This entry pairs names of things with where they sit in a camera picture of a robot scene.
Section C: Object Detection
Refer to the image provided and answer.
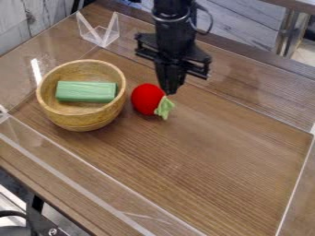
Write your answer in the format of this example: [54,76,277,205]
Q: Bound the metal table leg background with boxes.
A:
[275,9,310,58]

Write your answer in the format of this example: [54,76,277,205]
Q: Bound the clear acrylic front barrier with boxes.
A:
[0,106,207,236]

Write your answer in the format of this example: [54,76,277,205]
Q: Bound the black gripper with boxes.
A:
[135,13,213,94]

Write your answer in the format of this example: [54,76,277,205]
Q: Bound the clear acrylic corner bracket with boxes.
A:
[75,12,119,48]

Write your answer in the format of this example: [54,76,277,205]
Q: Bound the green rectangular block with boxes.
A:
[55,81,118,103]

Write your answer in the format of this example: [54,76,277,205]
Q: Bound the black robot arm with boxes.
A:
[135,0,214,95]

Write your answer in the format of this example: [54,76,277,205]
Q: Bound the red strawberry toy green leaves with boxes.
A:
[131,83,175,120]

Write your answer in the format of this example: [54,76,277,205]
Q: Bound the black table frame bracket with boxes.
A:
[26,195,71,236]

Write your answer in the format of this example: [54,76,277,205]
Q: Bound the black cable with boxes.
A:
[0,210,35,229]

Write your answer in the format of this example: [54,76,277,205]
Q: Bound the wooden bowl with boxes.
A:
[37,59,127,132]

